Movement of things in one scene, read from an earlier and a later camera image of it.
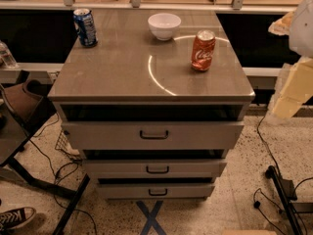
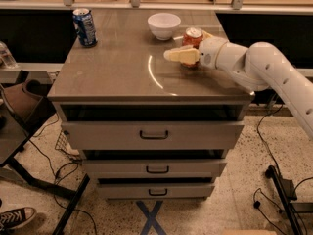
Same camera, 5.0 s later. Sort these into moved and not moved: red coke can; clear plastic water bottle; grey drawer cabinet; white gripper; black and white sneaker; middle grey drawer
Moved: red coke can; white gripper
Not moved: grey drawer cabinet; middle grey drawer; clear plastic water bottle; black and white sneaker
